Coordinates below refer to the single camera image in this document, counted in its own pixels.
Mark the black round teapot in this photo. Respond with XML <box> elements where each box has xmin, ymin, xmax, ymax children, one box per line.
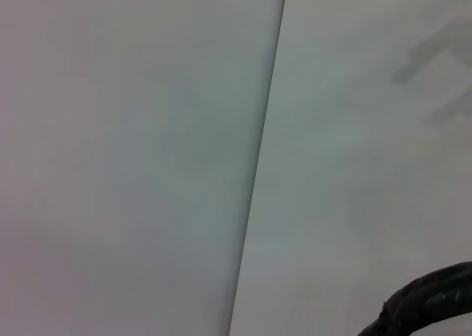
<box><xmin>356</xmin><ymin>261</ymin><xmax>472</xmax><ymax>336</ymax></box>

